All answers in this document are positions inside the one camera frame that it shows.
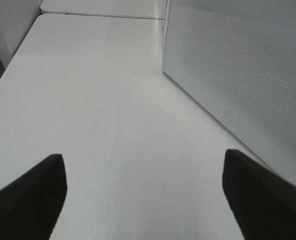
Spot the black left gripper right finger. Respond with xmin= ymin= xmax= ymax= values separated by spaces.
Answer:
xmin=222 ymin=149 xmax=296 ymax=240

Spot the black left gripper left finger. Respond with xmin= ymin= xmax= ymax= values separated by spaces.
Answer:
xmin=0 ymin=154 xmax=68 ymax=240

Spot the white microwave door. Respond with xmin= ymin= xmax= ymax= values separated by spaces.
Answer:
xmin=162 ymin=0 xmax=296 ymax=186

